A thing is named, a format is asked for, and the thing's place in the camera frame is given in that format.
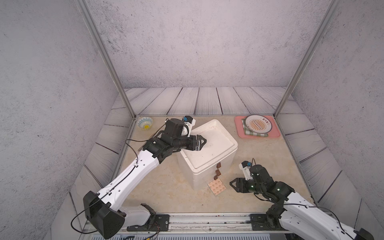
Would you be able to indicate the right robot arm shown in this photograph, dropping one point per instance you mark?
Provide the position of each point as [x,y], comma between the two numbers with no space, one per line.
[289,210]

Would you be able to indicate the aluminium frame post left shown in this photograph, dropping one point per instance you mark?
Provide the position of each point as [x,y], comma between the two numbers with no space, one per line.
[84,10]

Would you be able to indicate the green checkered cloth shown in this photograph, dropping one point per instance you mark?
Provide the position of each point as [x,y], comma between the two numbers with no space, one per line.
[248,132]

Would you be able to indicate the white patterned plate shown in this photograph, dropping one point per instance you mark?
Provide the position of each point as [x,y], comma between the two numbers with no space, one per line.
[258,124]

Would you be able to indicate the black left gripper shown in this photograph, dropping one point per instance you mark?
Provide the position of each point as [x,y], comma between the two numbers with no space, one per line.
[191,145]

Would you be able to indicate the aluminium front rail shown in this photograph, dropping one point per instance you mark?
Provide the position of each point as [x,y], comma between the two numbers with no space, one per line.
[207,226]

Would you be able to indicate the small patterned bowl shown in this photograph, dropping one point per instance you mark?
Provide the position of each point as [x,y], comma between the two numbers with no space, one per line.
[145,123]

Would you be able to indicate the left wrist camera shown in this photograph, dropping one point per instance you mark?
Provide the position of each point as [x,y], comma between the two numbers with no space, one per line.
[179,128]

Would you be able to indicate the patterned sticky pad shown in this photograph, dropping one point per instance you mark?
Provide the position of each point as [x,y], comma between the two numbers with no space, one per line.
[217,186]

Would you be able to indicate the pink plastic tray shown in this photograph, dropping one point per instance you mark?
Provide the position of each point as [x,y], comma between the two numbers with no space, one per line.
[274,133]

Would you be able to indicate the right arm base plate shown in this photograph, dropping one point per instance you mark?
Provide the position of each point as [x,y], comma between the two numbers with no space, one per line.
[264,222]

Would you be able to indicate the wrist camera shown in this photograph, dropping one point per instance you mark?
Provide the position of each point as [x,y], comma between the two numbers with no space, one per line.
[245,167]
[179,128]

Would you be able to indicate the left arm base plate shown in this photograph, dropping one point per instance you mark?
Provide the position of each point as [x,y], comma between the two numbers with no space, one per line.
[157,223]

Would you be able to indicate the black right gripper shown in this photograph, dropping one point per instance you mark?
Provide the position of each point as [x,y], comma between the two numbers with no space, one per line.
[240,182]

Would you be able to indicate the aluminium frame post right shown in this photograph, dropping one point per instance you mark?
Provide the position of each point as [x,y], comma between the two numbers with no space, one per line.
[319,33]

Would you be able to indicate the aluminium frame post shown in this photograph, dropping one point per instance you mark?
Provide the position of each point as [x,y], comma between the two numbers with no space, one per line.
[319,33]
[84,10]

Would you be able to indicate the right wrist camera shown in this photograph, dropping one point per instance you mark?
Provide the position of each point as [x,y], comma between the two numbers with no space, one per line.
[245,167]

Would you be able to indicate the white drawer cabinet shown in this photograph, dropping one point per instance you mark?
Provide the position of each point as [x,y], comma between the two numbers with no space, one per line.
[214,159]

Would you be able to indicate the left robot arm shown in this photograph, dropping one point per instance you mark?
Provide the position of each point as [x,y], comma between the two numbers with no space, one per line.
[102,209]

